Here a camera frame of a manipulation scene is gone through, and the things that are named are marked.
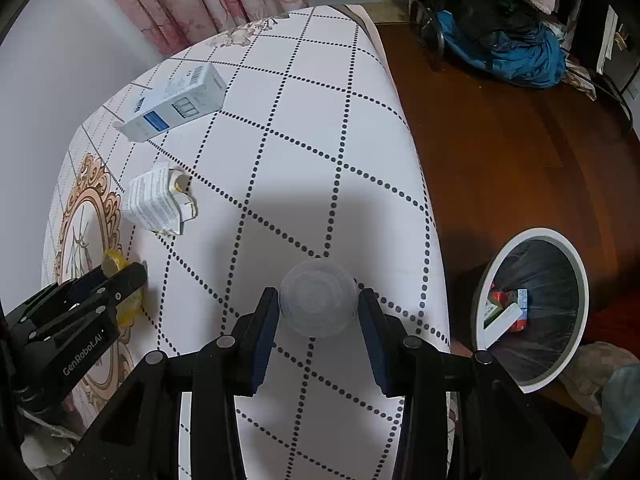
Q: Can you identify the yellow fruit peel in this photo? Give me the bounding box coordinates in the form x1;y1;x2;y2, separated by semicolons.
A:
101;249;148;328

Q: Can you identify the blue red milk carton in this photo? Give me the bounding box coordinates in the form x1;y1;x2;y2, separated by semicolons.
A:
484;288;528;333

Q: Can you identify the clear plastic cup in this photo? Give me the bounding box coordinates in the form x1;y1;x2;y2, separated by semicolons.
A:
279;259;358;338

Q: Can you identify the white pink toothpaste box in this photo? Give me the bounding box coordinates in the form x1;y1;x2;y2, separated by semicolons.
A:
483;302;525;349

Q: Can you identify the green white medicine box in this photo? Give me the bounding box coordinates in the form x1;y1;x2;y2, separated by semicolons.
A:
483;297;504;326

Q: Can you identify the white round trash bin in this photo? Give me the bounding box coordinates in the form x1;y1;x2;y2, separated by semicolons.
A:
471;228;589;393

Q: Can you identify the grey cloth on floor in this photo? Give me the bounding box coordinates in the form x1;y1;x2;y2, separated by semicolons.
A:
560;341;639;479

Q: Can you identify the crumpled white paper leaflet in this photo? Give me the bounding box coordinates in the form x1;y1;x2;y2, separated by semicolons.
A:
122;162;198;236

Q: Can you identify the white blue carton box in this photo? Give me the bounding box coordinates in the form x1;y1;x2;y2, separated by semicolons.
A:
113;63;227;143

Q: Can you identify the white patterned tablecloth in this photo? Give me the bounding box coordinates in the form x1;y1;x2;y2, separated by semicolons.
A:
39;3;454;480

